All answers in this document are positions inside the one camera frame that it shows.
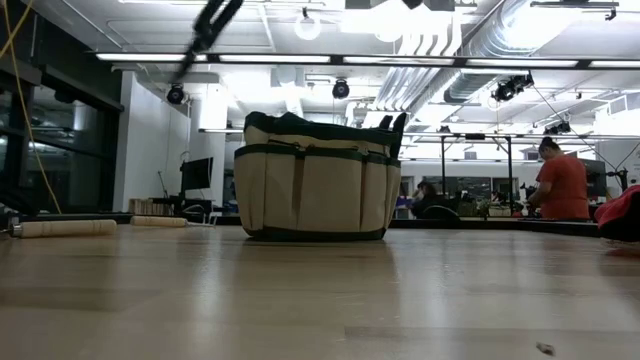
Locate yellow extension cord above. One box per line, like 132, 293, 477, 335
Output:
0, 0, 64, 216

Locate black aluminium table frame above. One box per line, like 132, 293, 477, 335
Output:
0, 209, 604, 239

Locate silver ceiling air duct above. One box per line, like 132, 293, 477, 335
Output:
374, 0, 541, 111

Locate hand rake wooden handle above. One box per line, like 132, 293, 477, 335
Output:
129, 214, 217, 230

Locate person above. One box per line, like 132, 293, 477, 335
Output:
409, 179, 464, 220
527, 135, 592, 221

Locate silver trowel with wooden handle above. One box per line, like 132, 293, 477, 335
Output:
8, 218, 119, 240

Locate green handled pruning shears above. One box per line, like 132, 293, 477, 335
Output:
172, 0, 247, 84

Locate black workbench frame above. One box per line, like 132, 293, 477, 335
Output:
439, 132, 514, 216

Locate beige green gardening bag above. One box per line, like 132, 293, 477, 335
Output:
233, 110, 409, 243

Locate black hanging camera cluster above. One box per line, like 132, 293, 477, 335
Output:
490, 72, 535, 104

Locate red black gardening glove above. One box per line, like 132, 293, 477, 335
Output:
593, 183, 640, 244

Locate round ceiling ring lamp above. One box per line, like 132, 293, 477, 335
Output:
293, 14, 323, 42

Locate black computer monitor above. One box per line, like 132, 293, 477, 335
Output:
579, 158, 609, 199
179, 156, 215, 192

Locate long ceiling light strip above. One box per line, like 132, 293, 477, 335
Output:
94, 51, 640, 71

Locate row of books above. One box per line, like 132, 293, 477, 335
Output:
128, 198, 174, 216

